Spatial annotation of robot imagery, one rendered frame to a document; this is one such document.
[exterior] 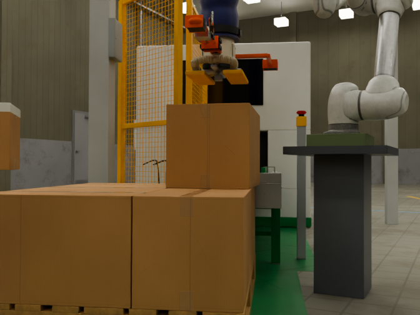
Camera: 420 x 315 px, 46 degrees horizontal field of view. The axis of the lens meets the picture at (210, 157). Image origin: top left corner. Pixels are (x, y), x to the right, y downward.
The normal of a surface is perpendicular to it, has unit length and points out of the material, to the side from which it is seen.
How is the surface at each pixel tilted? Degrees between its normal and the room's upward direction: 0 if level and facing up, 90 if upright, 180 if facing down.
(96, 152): 90
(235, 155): 90
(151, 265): 90
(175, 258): 90
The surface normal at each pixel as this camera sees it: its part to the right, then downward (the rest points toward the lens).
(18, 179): 0.90, 0.00
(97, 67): -0.12, -0.02
